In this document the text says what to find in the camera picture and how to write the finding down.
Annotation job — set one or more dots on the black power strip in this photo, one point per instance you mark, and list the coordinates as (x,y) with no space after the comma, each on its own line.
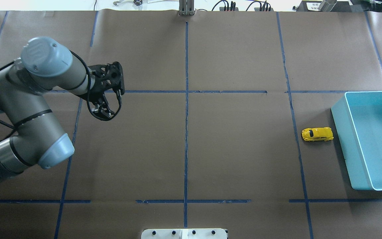
(259,6)
(225,6)

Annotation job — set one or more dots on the aluminium frame post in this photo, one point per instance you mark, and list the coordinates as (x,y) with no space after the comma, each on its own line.
(186,8)

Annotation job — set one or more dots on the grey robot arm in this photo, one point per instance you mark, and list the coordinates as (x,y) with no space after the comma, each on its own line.
(37,138)

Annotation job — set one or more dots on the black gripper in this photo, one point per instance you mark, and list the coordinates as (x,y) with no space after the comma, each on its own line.
(95,97)

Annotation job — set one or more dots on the turquoise plastic storage bin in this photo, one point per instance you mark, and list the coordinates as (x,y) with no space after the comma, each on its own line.
(358,120)

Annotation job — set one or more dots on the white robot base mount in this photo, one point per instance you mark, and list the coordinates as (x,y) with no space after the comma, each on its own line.
(185,233)

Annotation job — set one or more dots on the black box with metal cylinder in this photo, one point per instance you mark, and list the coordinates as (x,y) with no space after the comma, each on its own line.
(322,6)

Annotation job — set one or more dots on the yellow beetle toy car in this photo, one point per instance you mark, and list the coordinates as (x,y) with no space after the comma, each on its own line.
(317,134)

